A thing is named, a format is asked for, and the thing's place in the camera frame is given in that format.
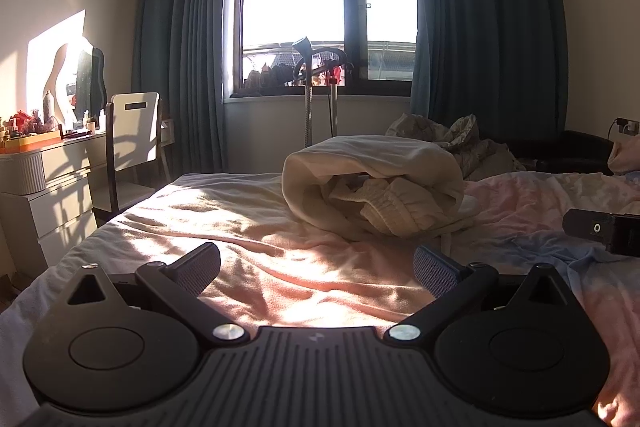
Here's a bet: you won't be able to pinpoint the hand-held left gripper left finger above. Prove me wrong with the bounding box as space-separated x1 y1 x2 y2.
66 243 251 348

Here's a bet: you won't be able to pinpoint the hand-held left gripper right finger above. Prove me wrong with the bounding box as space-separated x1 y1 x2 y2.
383 245 574 348

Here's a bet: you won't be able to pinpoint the white chair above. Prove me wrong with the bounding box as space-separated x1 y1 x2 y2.
91 91 165 224

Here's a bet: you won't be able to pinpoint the wall outlet with charger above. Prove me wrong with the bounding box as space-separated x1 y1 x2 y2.
607 117 640 142

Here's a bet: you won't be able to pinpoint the black sofa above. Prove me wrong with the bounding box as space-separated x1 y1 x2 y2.
509 129 622 176

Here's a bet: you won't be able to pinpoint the cream sweatpants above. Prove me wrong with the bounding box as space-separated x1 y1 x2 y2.
281 135 482 254

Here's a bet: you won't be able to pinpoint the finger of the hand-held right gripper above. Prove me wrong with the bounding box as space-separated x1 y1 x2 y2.
562 208 615 241

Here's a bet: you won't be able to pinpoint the dark framed window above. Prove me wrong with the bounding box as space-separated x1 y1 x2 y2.
224 0 419 102

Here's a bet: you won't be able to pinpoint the bed with pink sheet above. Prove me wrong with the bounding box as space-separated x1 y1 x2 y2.
0 169 640 427

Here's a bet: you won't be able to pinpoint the pink pillow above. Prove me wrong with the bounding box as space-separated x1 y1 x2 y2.
607 139 640 178

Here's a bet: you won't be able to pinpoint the wavy vanity mirror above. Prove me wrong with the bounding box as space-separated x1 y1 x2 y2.
42 38 108 124

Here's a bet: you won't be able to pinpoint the orange tray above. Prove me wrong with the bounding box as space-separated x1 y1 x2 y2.
0 130 62 154

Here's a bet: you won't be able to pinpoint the crumpled beige duvet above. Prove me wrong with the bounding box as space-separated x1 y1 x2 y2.
386 111 527 181

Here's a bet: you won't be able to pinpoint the white dresser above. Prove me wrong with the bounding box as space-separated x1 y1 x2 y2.
0 128 115 269

